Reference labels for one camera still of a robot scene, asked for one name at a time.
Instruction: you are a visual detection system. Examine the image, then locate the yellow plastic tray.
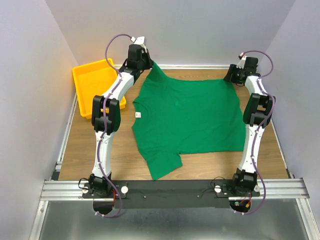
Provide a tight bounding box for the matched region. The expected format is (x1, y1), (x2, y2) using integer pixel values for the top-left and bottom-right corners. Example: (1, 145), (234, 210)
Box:
(72, 58), (117, 120)

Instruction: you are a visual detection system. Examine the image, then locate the green t shirt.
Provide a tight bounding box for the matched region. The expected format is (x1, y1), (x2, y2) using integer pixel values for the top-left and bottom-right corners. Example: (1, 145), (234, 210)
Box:
(132, 64), (246, 180)

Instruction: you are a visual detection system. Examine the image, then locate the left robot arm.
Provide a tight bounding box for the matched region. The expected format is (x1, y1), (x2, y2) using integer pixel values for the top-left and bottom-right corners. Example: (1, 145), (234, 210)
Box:
(88, 43), (153, 198)

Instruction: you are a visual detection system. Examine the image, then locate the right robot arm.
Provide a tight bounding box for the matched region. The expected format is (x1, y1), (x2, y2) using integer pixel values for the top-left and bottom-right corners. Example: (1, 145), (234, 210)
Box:
(223, 53), (275, 196)

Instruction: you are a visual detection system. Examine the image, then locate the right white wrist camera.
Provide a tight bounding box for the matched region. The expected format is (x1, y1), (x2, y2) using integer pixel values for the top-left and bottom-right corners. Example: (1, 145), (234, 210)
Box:
(236, 52), (246, 69)

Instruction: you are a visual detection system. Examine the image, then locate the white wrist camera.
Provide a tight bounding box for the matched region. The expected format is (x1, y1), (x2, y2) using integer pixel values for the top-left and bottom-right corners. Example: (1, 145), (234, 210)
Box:
(236, 52), (246, 69)
(130, 36), (147, 52)

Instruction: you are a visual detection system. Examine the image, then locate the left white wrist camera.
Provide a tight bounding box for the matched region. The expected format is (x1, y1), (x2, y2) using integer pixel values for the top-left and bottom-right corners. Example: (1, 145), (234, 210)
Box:
(130, 36), (147, 52)

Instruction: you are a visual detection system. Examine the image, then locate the aluminium right side rail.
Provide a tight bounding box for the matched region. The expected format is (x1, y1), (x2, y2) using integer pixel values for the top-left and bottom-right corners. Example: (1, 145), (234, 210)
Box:
(271, 120), (295, 179)

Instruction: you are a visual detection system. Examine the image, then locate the aluminium rail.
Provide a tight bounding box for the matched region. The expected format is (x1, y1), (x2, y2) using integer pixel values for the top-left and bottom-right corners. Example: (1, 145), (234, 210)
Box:
(271, 120), (295, 179)
(40, 178), (310, 201)
(50, 93), (78, 181)

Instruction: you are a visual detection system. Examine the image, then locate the aluminium front rail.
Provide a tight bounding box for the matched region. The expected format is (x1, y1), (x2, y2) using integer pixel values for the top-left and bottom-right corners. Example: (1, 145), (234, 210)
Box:
(40, 178), (310, 201)

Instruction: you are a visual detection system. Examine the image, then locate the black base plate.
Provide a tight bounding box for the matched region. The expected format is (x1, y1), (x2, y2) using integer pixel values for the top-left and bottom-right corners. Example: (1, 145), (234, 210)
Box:
(80, 177), (260, 214)

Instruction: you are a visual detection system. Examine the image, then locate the aluminium left side rail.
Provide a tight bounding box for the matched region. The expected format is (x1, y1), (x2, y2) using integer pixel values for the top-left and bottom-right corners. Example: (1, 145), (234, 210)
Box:
(50, 93), (78, 181)

